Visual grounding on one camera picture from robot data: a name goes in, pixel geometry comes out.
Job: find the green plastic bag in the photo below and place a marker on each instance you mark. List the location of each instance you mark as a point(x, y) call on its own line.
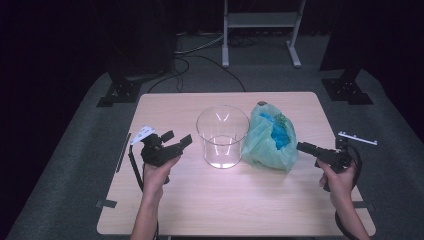
point(263, 150)

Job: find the crumpled blue plastic wrapper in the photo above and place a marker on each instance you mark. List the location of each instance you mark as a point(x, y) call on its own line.
point(280, 138)

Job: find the black tape piece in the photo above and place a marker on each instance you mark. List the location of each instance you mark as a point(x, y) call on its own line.
point(107, 203)
point(361, 205)

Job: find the white metal stand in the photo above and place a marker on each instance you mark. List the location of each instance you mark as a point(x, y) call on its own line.
point(263, 19)

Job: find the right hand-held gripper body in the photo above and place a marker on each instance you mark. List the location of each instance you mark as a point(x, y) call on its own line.
point(335, 157)

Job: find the black equipment case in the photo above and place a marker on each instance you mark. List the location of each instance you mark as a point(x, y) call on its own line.
point(143, 46)

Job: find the person's left hand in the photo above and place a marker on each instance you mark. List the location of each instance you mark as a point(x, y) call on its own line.
point(156, 180)

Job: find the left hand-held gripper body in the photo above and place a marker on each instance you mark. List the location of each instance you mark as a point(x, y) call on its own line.
point(158, 154)

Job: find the person's right hand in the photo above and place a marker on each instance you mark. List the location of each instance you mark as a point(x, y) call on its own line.
point(340, 181)

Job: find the black stand base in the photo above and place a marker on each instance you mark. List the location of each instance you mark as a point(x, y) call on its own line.
point(346, 90)
point(120, 93)

